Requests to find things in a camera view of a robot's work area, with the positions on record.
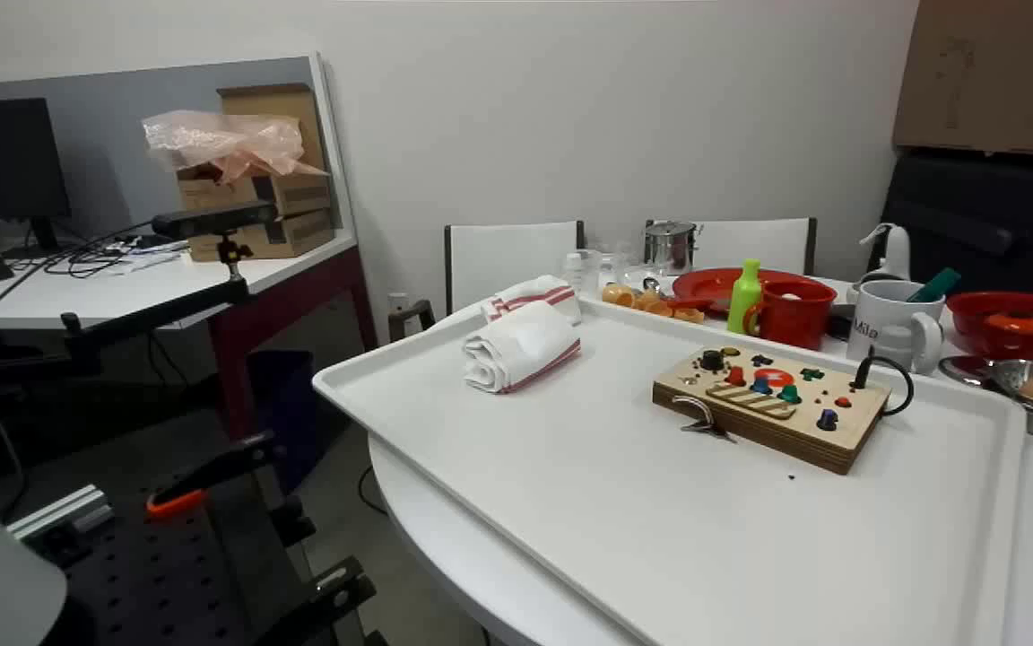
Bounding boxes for wooden busy board with switches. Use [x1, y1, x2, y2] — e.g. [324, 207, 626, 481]
[651, 340, 893, 478]

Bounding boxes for rolled white towel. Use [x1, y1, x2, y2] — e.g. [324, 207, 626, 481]
[459, 296, 585, 398]

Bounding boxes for folded white red-striped towel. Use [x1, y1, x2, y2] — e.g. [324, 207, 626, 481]
[480, 274, 585, 328]

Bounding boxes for white chair back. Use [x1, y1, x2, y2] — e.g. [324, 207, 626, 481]
[443, 214, 589, 316]

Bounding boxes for clear plastic bottle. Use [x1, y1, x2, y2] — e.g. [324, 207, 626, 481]
[563, 244, 617, 301]

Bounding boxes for orange food pieces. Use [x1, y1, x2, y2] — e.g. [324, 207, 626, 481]
[600, 280, 712, 322]

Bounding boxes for shallow red plastic bowl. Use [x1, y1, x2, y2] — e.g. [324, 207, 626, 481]
[671, 267, 841, 316]

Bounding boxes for large white plastic tray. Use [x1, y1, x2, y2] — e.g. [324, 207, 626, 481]
[308, 286, 1033, 646]

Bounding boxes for green plastic bottle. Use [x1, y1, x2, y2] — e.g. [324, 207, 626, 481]
[725, 256, 768, 336]

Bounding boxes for stacked cardboard boxes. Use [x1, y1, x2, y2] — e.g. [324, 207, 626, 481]
[172, 81, 343, 267]

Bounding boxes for red plastic cup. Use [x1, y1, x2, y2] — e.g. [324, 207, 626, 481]
[758, 280, 841, 353]

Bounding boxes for crumpled pink plastic bag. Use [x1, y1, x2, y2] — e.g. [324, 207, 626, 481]
[140, 109, 308, 185]

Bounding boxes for black clamp with orange tip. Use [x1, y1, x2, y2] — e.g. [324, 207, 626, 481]
[140, 427, 284, 525]

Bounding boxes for white mug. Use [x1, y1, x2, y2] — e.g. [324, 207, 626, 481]
[848, 277, 952, 374]

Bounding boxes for white kettle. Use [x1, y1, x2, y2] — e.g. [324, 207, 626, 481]
[858, 219, 918, 286]

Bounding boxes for white desk with red legs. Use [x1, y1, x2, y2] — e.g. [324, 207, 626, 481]
[0, 226, 380, 444]

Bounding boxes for grey partition panel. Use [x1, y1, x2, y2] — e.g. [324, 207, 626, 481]
[0, 50, 360, 249]

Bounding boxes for black perforated breadboard table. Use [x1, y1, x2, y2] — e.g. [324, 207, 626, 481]
[12, 478, 386, 646]

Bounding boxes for black couch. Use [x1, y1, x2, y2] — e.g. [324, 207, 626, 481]
[879, 145, 1033, 305]

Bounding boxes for wide red bowl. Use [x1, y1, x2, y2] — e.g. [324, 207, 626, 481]
[944, 286, 1033, 367]

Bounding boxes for brown cardboard sheet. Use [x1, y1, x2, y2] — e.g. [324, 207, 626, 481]
[889, 0, 1033, 158]

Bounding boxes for black stereo camera bar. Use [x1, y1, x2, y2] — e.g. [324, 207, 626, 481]
[149, 198, 284, 244]

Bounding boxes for black jack cable on board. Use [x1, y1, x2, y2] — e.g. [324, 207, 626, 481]
[848, 343, 918, 420]

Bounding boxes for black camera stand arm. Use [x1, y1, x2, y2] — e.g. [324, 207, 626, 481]
[56, 234, 260, 361]

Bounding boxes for green utensil handle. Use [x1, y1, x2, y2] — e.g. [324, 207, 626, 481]
[908, 267, 966, 305]

